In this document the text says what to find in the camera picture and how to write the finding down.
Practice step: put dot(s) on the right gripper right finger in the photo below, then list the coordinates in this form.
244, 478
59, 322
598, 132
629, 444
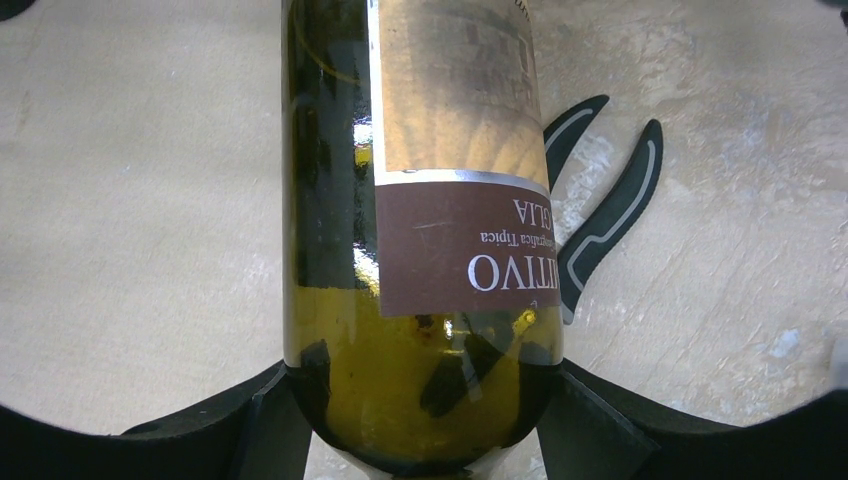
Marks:
594, 429

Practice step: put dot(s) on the dark green bottle silver neck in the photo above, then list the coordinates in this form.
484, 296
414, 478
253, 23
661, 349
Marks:
422, 327

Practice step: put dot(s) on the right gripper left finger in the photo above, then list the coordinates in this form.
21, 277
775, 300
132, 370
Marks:
253, 430

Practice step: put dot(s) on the black grey pliers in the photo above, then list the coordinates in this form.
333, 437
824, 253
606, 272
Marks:
619, 210

